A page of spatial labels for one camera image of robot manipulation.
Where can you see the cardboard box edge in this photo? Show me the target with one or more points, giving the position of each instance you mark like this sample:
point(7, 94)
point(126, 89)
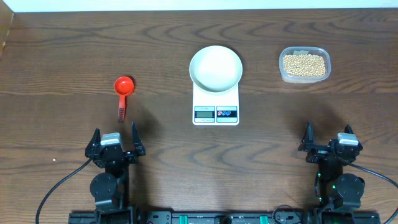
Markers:
point(6, 19)

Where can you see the soybeans pile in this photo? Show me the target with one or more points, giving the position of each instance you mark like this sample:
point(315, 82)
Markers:
point(304, 65)

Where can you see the white bowl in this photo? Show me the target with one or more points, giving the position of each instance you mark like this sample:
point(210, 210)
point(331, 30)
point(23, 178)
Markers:
point(215, 69)

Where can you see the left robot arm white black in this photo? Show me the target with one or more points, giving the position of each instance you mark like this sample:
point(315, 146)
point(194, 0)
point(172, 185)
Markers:
point(111, 188)

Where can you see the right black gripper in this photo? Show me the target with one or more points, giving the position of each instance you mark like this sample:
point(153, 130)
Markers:
point(308, 142)

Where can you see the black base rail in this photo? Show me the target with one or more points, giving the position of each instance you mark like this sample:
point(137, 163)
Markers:
point(165, 217)

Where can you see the red plastic measuring scoop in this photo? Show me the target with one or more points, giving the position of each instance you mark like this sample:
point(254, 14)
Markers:
point(123, 86)

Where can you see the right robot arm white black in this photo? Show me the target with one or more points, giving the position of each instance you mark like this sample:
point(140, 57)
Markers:
point(339, 193)

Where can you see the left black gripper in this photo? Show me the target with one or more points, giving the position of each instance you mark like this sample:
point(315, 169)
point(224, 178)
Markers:
point(131, 157)

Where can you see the clear plastic container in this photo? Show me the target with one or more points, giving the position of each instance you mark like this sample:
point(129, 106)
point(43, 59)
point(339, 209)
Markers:
point(303, 51)

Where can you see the white digital kitchen scale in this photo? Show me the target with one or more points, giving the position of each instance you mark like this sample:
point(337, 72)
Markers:
point(215, 109)

